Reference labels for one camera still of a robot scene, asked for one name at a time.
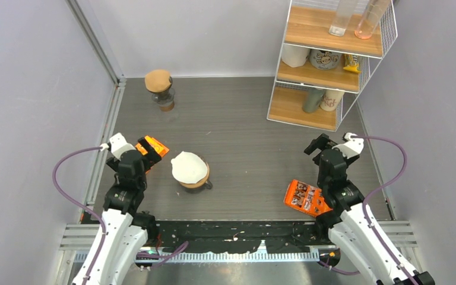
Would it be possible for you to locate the white paper coffee filter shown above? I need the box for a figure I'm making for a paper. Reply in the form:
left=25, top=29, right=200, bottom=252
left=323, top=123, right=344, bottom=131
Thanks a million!
left=171, top=151, right=208, bottom=184

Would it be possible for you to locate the brown paper coffee filter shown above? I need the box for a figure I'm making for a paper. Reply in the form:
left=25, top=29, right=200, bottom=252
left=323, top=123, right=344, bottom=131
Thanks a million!
left=144, top=69, right=172, bottom=93

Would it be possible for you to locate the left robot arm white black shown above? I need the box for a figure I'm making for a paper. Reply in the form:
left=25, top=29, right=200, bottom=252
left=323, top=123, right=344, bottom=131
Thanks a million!
left=72, top=133, right=162, bottom=284

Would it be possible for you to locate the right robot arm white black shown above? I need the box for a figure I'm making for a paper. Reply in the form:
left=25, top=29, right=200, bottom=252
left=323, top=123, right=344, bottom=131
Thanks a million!
left=304, top=132, right=435, bottom=284

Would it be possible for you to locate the orange sponge box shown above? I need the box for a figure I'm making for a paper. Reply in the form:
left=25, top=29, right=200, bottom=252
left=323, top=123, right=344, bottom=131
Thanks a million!
left=135, top=135, right=169, bottom=158

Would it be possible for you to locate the orange snack packet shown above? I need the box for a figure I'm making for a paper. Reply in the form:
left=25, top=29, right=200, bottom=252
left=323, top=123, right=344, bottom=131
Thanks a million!
left=283, top=179, right=333, bottom=217

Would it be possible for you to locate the cream printed cup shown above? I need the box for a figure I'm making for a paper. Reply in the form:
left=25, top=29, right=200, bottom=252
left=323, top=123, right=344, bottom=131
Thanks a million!
left=319, top=90, right=345, bottom=112

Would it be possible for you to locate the grey green bottle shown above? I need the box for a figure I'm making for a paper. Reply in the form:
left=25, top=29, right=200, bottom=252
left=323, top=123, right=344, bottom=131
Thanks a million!
left=302, top=88, right=325, bottom=113

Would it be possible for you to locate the yellow snack bag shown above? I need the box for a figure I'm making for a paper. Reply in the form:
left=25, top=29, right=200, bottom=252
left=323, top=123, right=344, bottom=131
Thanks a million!
left=343, top=53, right=362, bottom=74

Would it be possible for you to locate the clear glass bottle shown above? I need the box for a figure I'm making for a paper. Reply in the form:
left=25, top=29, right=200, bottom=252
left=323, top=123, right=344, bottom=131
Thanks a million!
left=328, top=0, right=359, bottom=37

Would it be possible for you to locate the pink tinted glass bottle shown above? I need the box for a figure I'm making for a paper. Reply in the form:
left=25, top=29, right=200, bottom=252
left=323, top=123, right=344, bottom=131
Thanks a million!
left=354, top=0, right=392, bottom=40

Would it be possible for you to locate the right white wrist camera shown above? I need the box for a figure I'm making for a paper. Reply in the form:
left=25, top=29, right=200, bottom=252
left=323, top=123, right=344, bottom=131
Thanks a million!
left=332, top=132, right=364, bottom=159

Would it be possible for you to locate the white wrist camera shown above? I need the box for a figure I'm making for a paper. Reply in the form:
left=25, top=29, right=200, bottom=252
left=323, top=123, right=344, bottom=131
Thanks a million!
left=99, top=132, right=136, bottom=160
left=332, top=132, right=364, bottom=159

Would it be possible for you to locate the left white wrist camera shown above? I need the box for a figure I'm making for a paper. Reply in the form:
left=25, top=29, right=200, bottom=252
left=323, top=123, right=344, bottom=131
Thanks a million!
left=99, top=132, right=136, bottom=160

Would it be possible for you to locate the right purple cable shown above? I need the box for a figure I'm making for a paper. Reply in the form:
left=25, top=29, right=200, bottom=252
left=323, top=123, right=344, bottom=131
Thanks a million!
left=318, top=135, right=420, bottom=285

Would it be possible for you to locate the purple cable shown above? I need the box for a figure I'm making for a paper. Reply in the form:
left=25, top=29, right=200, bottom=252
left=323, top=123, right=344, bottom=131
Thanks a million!
left=318, top=135, right=420, bottom=285
left=52, top=146, right=189, bottom=285

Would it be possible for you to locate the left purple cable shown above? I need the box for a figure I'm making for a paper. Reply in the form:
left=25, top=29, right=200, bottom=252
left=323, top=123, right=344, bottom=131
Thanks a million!
left=52, top=146, right=189, bottom=285

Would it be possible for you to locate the white wire wooden shelf rack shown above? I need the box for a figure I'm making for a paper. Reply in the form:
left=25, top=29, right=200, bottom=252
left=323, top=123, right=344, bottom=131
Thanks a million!
left=267, top=1, right=398, bottom=131

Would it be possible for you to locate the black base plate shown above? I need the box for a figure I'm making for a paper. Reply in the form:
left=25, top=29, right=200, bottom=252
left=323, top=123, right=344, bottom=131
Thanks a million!
left=145, top=220, right=337, bottom=254

